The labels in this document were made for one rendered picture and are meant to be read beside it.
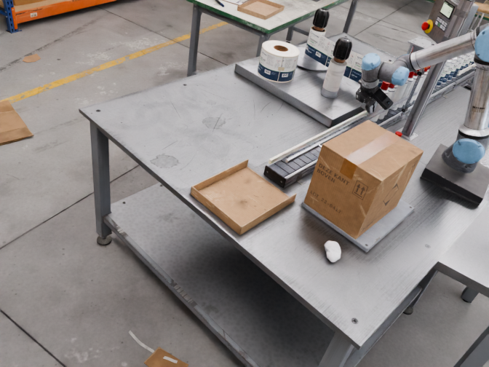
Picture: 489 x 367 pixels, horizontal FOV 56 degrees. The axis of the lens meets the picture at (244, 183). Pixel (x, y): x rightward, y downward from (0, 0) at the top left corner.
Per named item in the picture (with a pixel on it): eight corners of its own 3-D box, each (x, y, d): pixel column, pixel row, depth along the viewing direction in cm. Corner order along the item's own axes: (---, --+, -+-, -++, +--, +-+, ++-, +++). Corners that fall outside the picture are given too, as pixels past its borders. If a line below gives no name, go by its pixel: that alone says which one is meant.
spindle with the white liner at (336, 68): (327, 88, 244) (343, 33, 226) (340, 95, 240) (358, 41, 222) (316, 92, 239) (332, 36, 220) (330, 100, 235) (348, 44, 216)
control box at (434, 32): (439, 33, 216) (458, -8, 204) (459, 49, 204) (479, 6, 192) (420, 31, 214) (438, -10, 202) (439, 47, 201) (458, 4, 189)
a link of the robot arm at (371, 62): (377, 68, 187) (358, 62, 190) (376, 85, 196) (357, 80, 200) (385, 54, 189) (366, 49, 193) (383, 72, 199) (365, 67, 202)
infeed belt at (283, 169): (439, 81, 287) (442, 75, 284) (451, 87, 283) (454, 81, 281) (265, 174, 184) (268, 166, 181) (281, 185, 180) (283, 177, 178)
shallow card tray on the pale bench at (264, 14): (257, 1, 365) (257, -4, 362) (284, 10, 358) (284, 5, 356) (236, 10, 340) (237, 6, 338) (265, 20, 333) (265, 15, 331)
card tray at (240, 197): (246, 166, 187) (247, 159, 185) (294, 201, 175) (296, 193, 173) (190, 194, 169) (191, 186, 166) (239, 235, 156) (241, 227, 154)
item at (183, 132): (343, 34, 333) (343, 32, 332) (554, 133, 263) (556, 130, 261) (78, 112, 202) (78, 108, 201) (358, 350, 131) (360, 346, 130)
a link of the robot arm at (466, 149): (487, 154, 192) (522, 20, 163) (479, 170, 182) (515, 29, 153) (456, 148, 198) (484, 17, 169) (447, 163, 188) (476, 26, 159)
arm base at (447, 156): (450, 147, 214) (461, 130, 208) (479, 165, 208) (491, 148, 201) (436, 157, 205) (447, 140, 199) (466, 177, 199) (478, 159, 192)
